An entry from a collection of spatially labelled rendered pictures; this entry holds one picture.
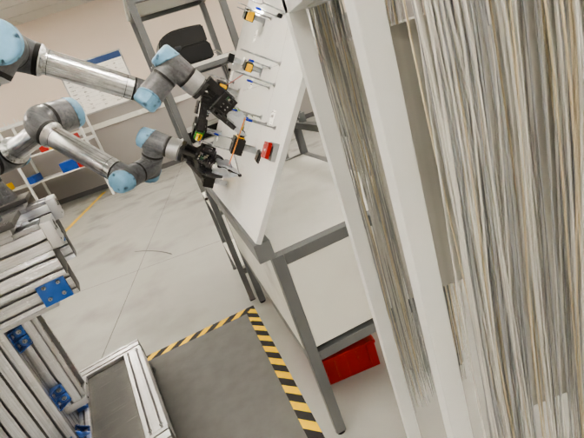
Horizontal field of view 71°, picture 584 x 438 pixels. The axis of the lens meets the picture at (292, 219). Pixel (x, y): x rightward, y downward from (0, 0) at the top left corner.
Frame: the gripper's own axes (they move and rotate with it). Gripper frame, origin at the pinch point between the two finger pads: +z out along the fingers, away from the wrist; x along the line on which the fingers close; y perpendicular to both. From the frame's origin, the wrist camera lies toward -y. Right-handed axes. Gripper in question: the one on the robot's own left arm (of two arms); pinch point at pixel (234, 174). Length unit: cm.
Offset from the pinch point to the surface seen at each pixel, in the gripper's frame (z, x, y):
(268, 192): 13.9, -12.5, 22.5
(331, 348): 54, -45, -11
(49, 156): -426, 216, -678
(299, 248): 29.2, -22.3, 12.0
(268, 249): 19.8, -26.6, 13.3
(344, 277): 48, -23, 3
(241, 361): 31, -55, -94
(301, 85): 11.9, 14.2, 40.3
